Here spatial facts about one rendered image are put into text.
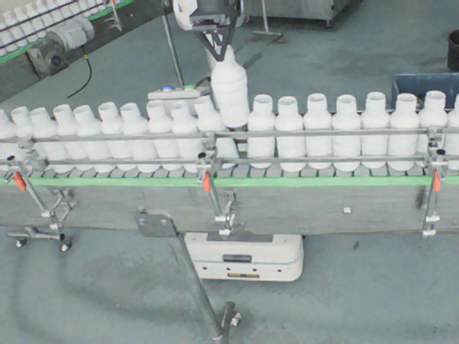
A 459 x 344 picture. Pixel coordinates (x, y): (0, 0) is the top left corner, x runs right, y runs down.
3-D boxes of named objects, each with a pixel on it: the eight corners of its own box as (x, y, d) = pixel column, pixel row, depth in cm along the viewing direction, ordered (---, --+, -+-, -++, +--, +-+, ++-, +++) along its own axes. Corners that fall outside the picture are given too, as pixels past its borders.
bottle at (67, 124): (76, 161, 95) (48, 107, 85) (99, 154, 97) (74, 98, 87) (76, 175, 91) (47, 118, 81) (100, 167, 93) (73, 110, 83)
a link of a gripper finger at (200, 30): (242, 50, 76) (235, 4, 70) (235, 65, 70) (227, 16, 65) (210, 52, 77) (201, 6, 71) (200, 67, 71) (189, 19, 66)
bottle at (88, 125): (99, 177, 89) (71, 119, 79) (92, 166, 93) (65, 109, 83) (122, 167, 92) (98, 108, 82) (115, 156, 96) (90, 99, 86)
